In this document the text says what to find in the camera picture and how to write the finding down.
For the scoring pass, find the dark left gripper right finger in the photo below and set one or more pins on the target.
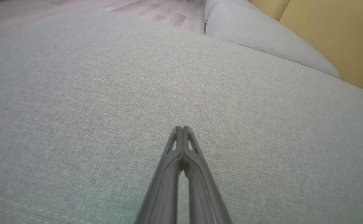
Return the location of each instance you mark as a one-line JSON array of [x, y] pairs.
[[203, 186]]

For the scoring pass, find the big yellow sofa back cushion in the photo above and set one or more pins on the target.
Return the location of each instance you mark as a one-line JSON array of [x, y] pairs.
[[340, 37]]

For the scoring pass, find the large grey sofa seat cushion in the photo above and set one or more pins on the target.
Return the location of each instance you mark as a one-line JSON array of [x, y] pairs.
[[75, 109]]

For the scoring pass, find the small grey sofa seat cushion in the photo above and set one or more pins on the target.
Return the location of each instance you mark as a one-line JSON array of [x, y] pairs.
[[218, 3]]

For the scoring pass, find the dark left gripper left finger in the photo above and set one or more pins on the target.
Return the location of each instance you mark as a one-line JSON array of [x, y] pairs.
[[164, 186]]

